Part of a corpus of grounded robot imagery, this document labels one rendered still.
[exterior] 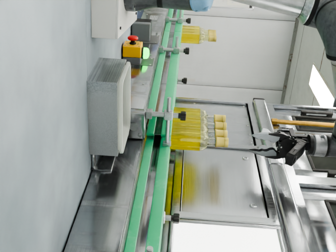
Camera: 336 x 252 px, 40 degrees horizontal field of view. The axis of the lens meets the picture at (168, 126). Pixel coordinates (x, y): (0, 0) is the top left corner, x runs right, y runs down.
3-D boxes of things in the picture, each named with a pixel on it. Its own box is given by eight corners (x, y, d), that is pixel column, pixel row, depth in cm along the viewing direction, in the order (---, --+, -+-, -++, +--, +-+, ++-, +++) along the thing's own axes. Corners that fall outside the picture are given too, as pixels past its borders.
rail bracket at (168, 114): (144, 145, 146) (183, 148, 145) (145, 98, 138) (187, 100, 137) (145, 141, 148) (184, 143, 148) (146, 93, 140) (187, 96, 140)
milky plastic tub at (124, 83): (91, 155, 126) (122, 157, 126) (88, 80, 116) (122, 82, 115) (102, 125, 142) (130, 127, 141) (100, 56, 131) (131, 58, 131)
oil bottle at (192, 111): (150, 124, 173) (206, 128, 172) (150, 111, 170) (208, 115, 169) (151, 117, 178) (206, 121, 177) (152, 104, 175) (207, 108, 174)
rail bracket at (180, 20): (164, 23, 234) (190, 24, 233) (165, 8, 230) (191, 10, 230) (164, 20, 237) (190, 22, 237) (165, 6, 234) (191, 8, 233)
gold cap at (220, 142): (215, 148, 157) (227, 149, 157) (216, 139, 156) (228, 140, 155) (214, 143, 160) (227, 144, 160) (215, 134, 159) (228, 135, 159)
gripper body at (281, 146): (273, 144, 166) (306, 146, 165) (276, 157, 158) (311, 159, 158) (276, 126, 162) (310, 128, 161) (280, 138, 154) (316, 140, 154)
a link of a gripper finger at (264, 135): (250, 129, 161) (275, 136, 162) (252, 137, 156) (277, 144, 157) (253, 121, 160) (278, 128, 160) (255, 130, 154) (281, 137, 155)
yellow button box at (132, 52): (121, 63, 177) (140, 64, 176) (121, 44, 173) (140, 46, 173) (124, 57, 183) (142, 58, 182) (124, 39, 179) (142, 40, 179)
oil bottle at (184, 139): (145, 148, 158) (207, 152, 157) (146, 134, 155) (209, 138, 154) (147, 139, 163) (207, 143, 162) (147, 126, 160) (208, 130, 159)
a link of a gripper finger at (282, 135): (264, 139, 158) (288, 145, 159) (265, 141, 156) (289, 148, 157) (269, 128, 156) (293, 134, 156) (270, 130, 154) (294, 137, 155)
